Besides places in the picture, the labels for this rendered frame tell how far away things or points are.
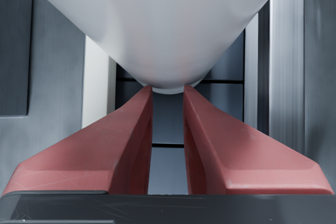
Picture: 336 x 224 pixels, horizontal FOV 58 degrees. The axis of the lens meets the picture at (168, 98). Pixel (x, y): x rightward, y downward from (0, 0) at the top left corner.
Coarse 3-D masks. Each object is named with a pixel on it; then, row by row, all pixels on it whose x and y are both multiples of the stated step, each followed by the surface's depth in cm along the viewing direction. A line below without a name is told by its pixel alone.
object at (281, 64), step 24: (288, 0) 10; (264, 24) 10; (288, 24) 10; (264, 48) 10; (288, 48) 10; (264, 72) 10; (288, 72) 10; (264, 96) 10; (288, 96) 10; (264, 120) 10; (288, 120) 10; (288, 144) 10
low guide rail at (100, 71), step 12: (96, 48) 15; (96, 60) 15; (108, 60) 15; (84, 72) 15; (96, 72) 15; (108, 72) 15; (84, 84) 15; (96, 84) 15; (108, 84) 15; (84, 96) 15; (96, 96) 14; (108, 96) 15; (84, 108) 14; (96, 108) 14; (108, 108) 15; (84, 120) 14
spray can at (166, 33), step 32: (64, 0) 4; (96, 0) 3; (128, 0) 3; (160, 0) 3; (192, 0) 3; (224, 0) 3; (256, 0) 4; (96, 32) 5; (128, 32) 4; (160, 32) 4; (192, 32) 4; (224, 32) 5; (128, 64) 8; (160, 64) 7; (192, 64) 8
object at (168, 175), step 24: (240, 48) 18; (120, 72) 18; (216, 72) 18; (240, 72) 18; (120, 96) 18; (168, 96) 18; (216, 96) 18; (240, 96) 18; (168, 120) 18; (240, 120) 18; (168, 144) 18; (168, 168) 18; (168, 192) 18
